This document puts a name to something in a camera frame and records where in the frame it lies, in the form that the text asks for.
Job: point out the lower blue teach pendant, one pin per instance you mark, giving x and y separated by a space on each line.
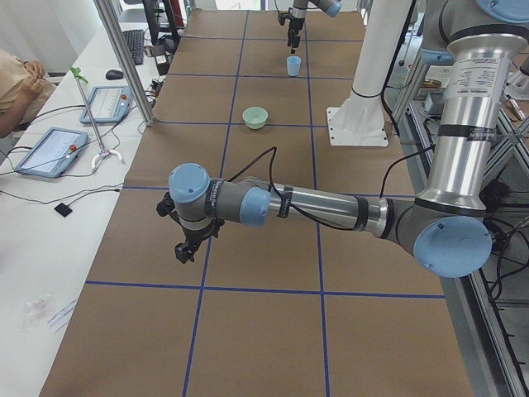
53 154

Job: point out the light blue plastic cup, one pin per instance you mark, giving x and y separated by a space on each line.
293 63

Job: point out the small black square pad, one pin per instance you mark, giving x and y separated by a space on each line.
63 209

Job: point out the white camera stand base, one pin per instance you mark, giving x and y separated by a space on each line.
359 121

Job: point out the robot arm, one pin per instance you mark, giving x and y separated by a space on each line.
443 226
296 15

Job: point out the seated person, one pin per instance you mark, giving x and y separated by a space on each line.
24 91

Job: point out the upper blue teach pendant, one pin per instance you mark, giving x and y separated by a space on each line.
109 104

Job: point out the black keyboard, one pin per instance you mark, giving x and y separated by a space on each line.
135 43

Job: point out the black computer mouse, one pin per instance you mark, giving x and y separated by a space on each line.
114 74

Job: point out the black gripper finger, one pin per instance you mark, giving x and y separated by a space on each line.
293 43
184 252

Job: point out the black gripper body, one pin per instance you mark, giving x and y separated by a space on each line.
193 234
295 24

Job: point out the aluminium frame post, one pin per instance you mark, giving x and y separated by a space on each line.
112 27

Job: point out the clear plastic bag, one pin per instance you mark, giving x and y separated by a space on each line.
37 311

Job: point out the blue teach pendant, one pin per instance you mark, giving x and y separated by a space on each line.
53 154
109 104

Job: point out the metal rod stand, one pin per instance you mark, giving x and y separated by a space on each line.
104 152

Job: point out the green plastic bowl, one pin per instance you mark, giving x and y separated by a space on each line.
255 117

